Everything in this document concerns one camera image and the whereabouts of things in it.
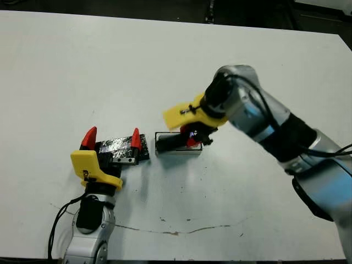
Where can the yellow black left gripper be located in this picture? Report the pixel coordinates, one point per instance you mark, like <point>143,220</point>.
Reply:
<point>85,165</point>

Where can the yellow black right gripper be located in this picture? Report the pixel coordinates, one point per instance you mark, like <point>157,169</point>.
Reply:
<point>178,115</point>

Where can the glossy black box lid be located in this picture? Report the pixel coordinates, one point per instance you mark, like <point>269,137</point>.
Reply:
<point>115,145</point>

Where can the black slim camera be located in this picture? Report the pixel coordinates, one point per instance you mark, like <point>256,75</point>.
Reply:
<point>170,141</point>

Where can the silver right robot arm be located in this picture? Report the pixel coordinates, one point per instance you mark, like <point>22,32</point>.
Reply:
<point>275,115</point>

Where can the black stand leg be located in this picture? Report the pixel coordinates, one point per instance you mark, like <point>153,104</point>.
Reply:
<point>211,12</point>

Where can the white lined camera box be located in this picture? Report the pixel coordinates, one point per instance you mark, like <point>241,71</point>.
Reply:
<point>176,153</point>

